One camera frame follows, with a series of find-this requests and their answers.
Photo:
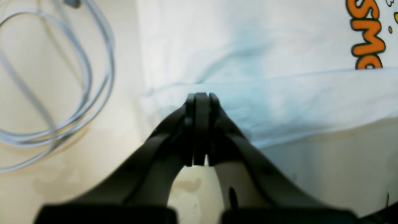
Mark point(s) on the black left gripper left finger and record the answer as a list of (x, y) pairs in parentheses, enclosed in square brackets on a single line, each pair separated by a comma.
[(137, 191)]

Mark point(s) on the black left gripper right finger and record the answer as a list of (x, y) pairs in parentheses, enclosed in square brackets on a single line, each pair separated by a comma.
[(254, 191)]

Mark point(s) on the white printed t-shirt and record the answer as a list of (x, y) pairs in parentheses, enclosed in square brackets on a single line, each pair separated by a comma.
[(282, 69)]

